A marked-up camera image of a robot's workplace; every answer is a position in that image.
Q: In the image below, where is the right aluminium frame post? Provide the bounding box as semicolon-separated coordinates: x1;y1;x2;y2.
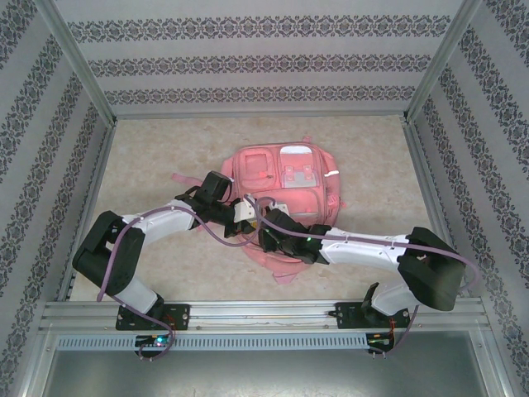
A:
403;0;484;123

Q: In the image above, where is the slotted grey cable duct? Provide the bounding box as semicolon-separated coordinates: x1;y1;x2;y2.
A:
55;333;369;352

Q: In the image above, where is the pink school backpack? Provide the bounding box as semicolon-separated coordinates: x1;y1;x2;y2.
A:
171;135;349;287

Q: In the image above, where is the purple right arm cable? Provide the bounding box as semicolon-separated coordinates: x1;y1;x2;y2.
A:
243;194;483;359

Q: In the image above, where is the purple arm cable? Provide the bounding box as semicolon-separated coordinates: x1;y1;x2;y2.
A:
97;194;261;361
243;194;483;359

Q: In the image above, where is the aluminium mounting rail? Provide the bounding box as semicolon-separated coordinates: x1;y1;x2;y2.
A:
39;298;488;335

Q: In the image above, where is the aluminium frame post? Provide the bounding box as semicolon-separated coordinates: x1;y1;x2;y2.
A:
403;0;484;123
35;0;119;127

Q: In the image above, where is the controller circuit board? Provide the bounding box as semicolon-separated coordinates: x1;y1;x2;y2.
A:
135;333;174;349
366;332;397;352

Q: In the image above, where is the left aluminium frame post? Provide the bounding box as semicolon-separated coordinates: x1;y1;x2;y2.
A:
35;0;119;127

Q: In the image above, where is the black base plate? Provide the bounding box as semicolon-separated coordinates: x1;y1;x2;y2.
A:
115;303;191;332
335;300;417;331

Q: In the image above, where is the grey metal tray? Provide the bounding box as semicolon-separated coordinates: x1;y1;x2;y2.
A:
39;330;512;397

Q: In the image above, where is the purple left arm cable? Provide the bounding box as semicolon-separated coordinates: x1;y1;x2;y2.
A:
97;194;261;361

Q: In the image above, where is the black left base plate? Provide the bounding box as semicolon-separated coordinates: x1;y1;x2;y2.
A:
115;303;191;332

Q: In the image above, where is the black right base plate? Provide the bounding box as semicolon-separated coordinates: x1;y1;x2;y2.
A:
335;300;417;331

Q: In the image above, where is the right controller circuit board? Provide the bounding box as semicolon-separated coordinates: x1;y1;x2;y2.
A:
366;332;397;352

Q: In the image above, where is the left controller circuit board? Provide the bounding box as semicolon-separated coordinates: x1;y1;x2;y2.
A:
135;333;174;349

